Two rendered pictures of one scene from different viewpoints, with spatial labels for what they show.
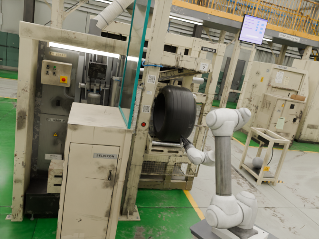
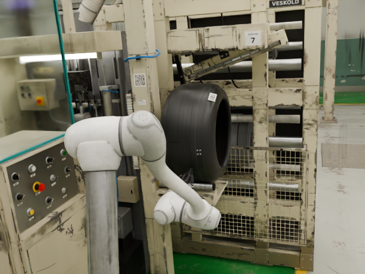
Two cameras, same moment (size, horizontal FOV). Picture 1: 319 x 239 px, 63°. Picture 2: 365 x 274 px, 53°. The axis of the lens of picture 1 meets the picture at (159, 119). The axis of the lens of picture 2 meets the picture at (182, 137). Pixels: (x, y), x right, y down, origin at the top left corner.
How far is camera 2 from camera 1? 161 cm
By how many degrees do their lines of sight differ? 37
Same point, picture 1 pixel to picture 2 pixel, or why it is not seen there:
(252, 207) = not seen: outside the picture
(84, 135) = not seen: outside the picture
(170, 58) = (188, 38)
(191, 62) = (226, 36)
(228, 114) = (88, 129)
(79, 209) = not seen: outside the picture
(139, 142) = (148, 182)
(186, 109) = (186, 122)
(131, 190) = (156, 258)
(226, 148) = (92, 195)
